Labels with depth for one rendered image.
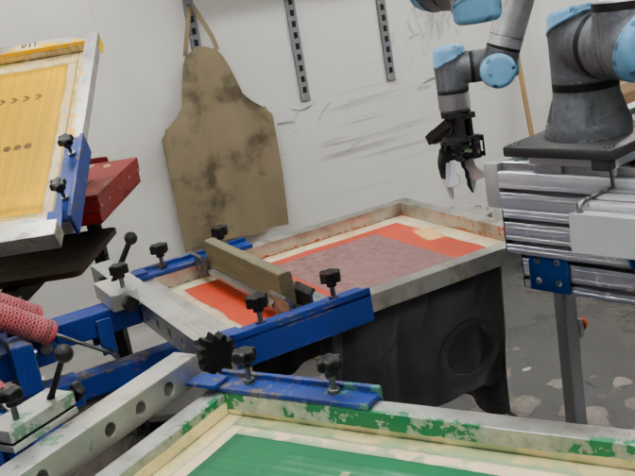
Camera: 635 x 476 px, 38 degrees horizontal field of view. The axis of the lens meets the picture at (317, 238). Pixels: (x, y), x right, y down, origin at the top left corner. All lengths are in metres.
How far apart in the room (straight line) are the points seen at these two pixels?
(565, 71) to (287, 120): 2.70
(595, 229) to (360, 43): 3.00
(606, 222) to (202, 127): 2.72
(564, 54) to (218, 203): 2.63
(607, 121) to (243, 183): 2.63
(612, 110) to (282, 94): 2.72
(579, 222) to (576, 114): 0.21
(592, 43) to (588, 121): 0.15
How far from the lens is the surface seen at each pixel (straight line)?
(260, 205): 4.15
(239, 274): 2.00
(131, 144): 3.97
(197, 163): 4.00
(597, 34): 1.56
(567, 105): 1.67
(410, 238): 2.27
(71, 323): 1.87
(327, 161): 4.36
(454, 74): 2.16
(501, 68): 2.02
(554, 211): 1.73
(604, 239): 1.54
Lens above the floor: 1.61
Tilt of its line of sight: 16 degrees down
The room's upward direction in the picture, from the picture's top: 10 degrees counter-clockwise
